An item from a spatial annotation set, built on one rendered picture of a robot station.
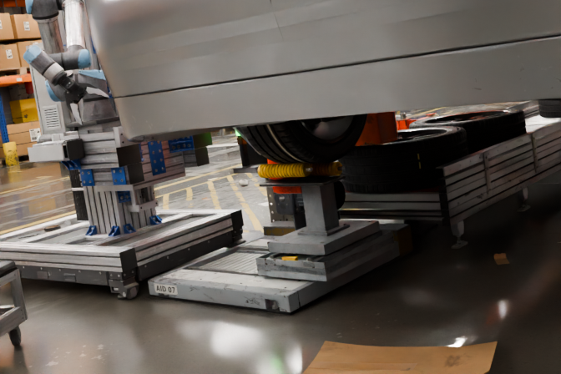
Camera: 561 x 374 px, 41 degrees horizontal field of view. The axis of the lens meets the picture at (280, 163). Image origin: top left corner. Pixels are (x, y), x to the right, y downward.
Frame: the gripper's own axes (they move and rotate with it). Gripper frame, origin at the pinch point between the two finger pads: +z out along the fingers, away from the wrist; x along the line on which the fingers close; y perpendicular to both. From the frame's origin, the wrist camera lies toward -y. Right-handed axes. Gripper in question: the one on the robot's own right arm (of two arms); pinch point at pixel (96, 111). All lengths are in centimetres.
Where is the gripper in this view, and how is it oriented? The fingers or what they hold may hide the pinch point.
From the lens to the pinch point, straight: 306.7
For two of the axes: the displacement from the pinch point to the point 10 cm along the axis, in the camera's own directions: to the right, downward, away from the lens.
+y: -1.6, 0.8, 9.8
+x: -6.6, 7.3, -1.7
